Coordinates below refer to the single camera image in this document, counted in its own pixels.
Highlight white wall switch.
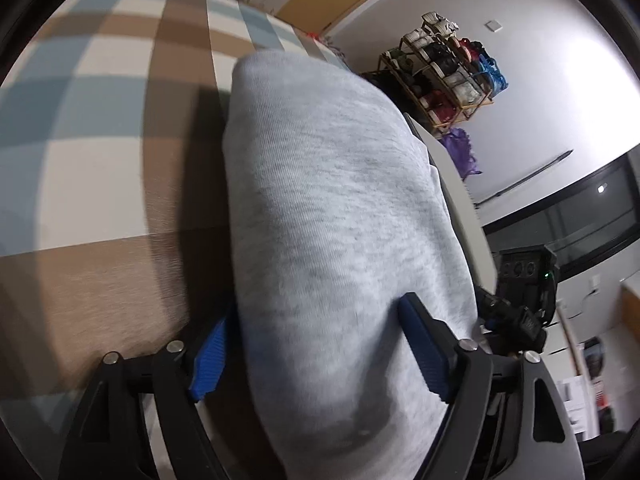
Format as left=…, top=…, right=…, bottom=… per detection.
left=485, top=20, right=503, bottom=32

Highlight wooden shoe rack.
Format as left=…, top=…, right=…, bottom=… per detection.
left=364, top=12, right=509, bottom=138

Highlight grey leaning pole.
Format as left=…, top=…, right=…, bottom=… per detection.
left=473, top=150, right=574, bottom=209

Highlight purple plastic bag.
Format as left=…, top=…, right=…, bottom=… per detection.
left=439, top=127, right=482, bottom=181

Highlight checkered bed sheet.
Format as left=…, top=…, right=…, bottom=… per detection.
left=1, top=0, right=338, bottom=453

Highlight light grey hoodie sweatshirt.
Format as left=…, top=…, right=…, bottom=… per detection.
left=222, top=51, right=476, bottom=479

